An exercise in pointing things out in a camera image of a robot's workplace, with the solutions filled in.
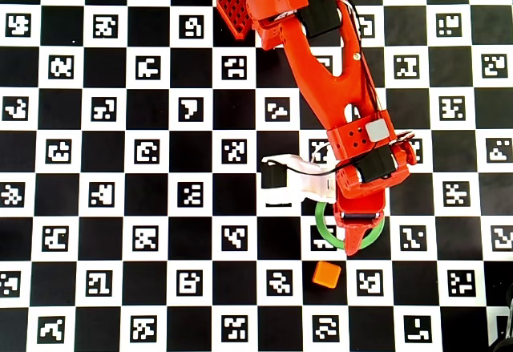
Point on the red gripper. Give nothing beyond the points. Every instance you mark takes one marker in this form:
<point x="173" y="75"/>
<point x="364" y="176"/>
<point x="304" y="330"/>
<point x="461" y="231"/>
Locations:
<point x="359" y="208"/>

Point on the orange cube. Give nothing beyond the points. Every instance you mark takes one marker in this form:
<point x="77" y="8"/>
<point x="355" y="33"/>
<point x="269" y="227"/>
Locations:
<point x="326" y="273"/>

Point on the red perforated robot base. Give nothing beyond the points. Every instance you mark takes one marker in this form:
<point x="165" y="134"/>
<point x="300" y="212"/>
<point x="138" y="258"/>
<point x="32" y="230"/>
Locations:
<point x="232" y="11"/>

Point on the red robot arm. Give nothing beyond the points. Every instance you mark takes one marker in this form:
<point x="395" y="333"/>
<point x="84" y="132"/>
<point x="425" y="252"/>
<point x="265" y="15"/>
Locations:
<point x="324" y="83"/>

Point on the black white marker checkerboard mat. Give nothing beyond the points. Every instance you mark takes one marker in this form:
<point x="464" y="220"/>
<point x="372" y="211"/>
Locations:
<point x="148" y="195"/>

